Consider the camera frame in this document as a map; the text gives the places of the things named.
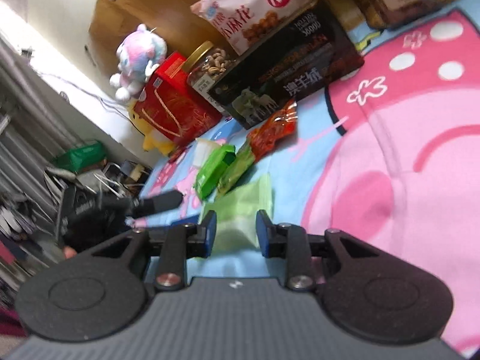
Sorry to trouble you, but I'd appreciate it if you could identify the green snack packet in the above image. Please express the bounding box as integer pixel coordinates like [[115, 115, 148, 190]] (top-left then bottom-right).
[[193, 144, 236, 201]]

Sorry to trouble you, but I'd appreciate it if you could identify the red gift bag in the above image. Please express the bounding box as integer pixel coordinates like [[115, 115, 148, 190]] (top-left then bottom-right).
[[133, 51, 222, 147]]

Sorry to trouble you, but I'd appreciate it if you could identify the light green pastry packet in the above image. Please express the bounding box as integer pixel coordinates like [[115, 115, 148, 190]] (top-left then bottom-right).
[[201, 174, 272, 254]]

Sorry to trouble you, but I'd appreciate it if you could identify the cashew jar gold lid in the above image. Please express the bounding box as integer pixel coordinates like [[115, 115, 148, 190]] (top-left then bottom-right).
[[181, 41, 234, 115]]

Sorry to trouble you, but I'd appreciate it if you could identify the white jelly cup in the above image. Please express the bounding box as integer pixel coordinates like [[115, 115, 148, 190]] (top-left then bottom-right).
[[192, 138, 226, 169]]

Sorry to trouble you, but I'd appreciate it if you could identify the cartoon pig bedsheet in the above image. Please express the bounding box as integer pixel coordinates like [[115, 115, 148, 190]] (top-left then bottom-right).
[[138, 0, 480, 359]]

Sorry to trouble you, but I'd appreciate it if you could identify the pink snack bag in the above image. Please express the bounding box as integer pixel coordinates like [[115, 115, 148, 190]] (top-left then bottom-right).
[[190, 0, 312, 55]]

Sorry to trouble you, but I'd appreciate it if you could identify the pink white plush toy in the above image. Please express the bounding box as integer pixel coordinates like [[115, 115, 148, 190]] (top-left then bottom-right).
[[110, 24, 168, 105]]

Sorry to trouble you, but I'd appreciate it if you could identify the black open tin box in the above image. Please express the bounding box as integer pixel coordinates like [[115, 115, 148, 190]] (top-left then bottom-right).
[[208, 0, 364, 129]]

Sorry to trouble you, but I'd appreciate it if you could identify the yellow duck plush toy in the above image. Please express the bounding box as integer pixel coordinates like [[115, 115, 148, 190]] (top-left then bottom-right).
[[127, 102, 176, 157]]

